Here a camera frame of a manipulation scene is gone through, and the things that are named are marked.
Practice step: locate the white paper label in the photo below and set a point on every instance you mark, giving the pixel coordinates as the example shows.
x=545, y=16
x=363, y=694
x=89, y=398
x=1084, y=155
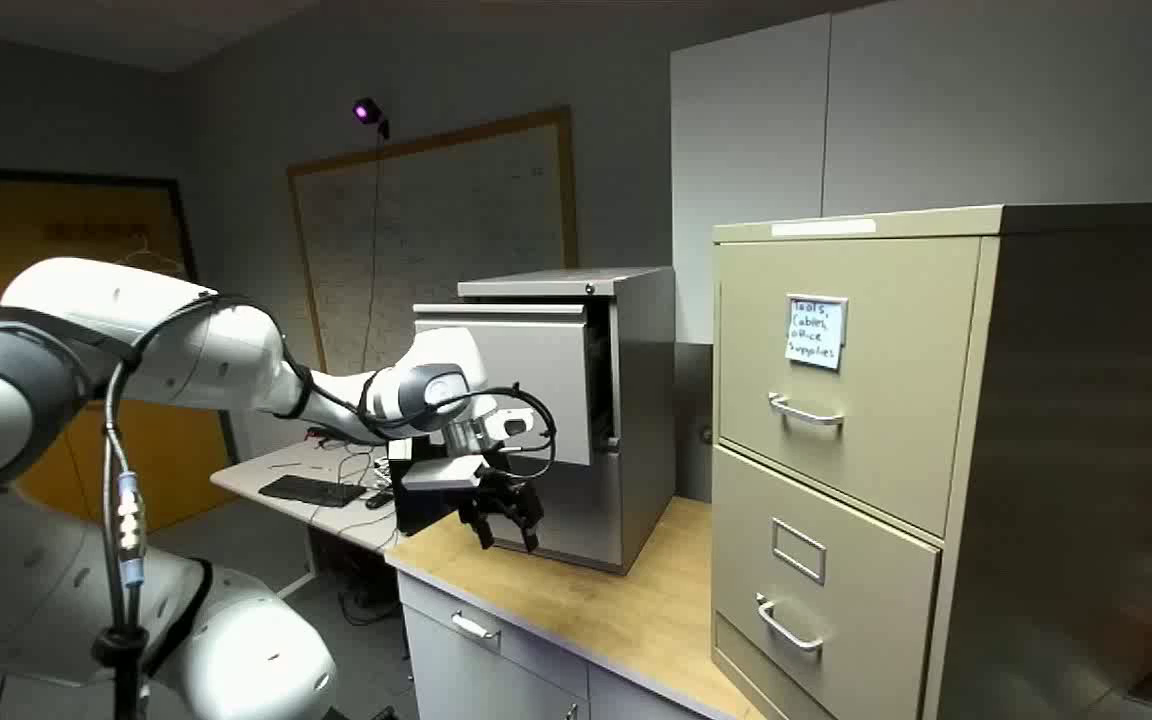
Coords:
x=818, y=329

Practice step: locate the purple lit camera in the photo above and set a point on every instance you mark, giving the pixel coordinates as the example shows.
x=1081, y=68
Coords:
x=370, y=112

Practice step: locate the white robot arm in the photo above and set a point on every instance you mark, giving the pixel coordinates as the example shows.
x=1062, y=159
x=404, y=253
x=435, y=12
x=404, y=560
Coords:
x=87, y=601

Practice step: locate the black keyboard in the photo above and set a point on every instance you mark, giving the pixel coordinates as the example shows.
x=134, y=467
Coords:
x=311, y=490

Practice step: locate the beige two-drawer file cabinet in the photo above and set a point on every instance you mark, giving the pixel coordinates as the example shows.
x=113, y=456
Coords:
x=957, y=521

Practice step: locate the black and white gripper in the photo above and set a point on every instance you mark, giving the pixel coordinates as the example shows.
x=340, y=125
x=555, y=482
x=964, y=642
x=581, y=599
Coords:
x=466, y=471

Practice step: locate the gray file cabinet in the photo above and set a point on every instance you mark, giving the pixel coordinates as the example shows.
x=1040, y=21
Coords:
x=605, y=508

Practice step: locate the gray cabinet top drawer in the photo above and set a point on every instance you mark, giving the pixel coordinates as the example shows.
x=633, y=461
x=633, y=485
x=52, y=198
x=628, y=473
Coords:
x=536, y=344

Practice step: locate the wood framed whiteboard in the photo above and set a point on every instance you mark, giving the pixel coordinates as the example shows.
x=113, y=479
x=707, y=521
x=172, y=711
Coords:
x=404, y=222

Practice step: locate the wooden top desk cabinet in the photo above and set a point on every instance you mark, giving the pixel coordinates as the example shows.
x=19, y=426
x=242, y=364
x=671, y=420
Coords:
x=650, y=626

